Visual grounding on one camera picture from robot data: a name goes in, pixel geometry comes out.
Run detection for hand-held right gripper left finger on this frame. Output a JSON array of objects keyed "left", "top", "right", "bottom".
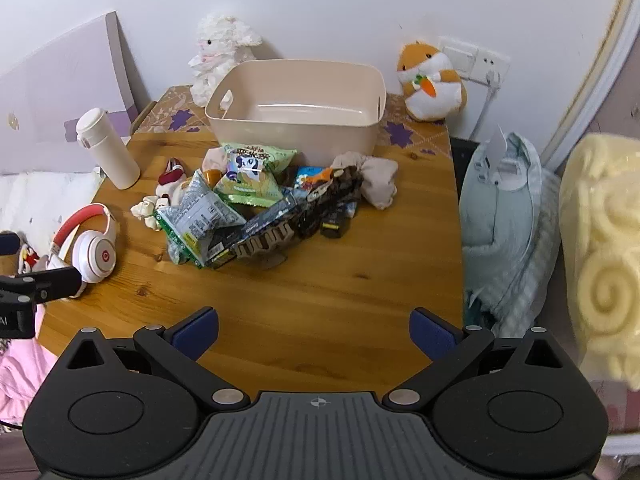
[{"left": 55, "top": 307, "right": 250, "bottom": 409}]

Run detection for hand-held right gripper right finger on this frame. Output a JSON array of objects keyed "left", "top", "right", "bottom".
[{"left": 382, "top": 308, "right": 576, "bottom": 409}]

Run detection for red white small toy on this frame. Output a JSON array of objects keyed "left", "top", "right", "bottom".
[{"left": 155, "top": 157, "right": 191, "bottom": 206}]

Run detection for orange pill bottle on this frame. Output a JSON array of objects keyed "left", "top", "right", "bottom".
[{"left": 194, "top": 169, "right": 222, "bottom": 191}]

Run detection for dark patterned snack packet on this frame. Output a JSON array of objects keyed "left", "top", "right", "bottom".
[{"left": 297, "top": 165, "right": 365, "bottom": 239}]

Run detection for beige plastic storage bin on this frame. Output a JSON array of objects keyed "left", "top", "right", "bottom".
[{"left": 204, "top": 60, "right": 387, "bottom": 167}]

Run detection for wooden desktop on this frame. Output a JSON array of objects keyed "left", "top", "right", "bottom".
[{"left": 37, "top": 127, "right": 464, "bottom": 411}]

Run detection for red white printed cloth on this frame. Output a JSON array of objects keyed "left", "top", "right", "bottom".
[{"left": 17, "top": 244, "right": 42, "bottom": 273}]

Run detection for red white headphones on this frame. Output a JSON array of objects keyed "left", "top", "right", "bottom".
[{"left": 46, "top": 203, "right": 121, "bottom": 300}]

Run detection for white bed sheet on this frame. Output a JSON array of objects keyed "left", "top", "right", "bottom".
[{"left": 0, "top": 170, "right": 107, "bottom": 241}]

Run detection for pink cloth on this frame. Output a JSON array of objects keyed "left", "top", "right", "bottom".
[{"left": 0, "top": 337, "right": 59, "bottom": 428}]

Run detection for brown hair claw clip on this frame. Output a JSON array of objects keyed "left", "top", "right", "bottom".
[{"left": 235, "top": 224, "right": 297, "bottom": 261}]

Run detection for grey green snack packet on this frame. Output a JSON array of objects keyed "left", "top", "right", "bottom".
[{"left": 157, "top": 175, "right": 247, "bottom": 269}]

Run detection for black long snack box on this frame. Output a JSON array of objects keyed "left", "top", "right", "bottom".
[{"left": 204, "top": 194, "right": 307, "bottom": 270}]

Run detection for white thermos bottle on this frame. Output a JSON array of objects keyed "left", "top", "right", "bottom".
[{"left": 76, "top": 108, "right": 141, "bottom": 191}]

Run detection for black yellow small box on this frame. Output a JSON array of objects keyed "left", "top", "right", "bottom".
[{"left": 320, "top": 215, "right": 351, "bottom": 239}]

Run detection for white purple furniture board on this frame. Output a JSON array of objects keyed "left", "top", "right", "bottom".
[{"left": 0, "top": 10, "right": 139, "bottom": 176}]

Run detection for white plastic device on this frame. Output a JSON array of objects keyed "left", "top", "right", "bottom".
[{"left": 474, "top": 124, "right": 532, "bottom": 192}]

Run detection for yellow fleece blanket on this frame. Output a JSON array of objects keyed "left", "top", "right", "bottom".
[{"left": 558, "top": 132, "right": 640, "bottom": 392}]

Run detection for blue cartoon small box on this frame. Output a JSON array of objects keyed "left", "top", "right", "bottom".
[{"left": 292, "top": 166, "right": 334, "bottom": 196}]

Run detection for purple flower patterned table mat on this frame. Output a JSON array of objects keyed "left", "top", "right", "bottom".
[{"left": 131, "top": 85, "right": 452, "bottom": 157}]

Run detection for orange white hamster plush toy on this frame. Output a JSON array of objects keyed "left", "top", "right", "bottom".
[{"left": 396, "top": 41, "right": 468, "bottom": 122}]

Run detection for white sheep plush toy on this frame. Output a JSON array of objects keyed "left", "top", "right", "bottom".
[{"left": 188, "top": 12, "right": 263, "bottom": 107}]

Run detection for white plug cable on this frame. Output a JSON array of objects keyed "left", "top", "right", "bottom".
[{"left": 470, "top": 70, "right": 502, "bottom": 142}]

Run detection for white wall socket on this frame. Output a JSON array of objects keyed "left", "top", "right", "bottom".
[{"left": 470, "top": 47, "right": 511, "bottom": 86}]

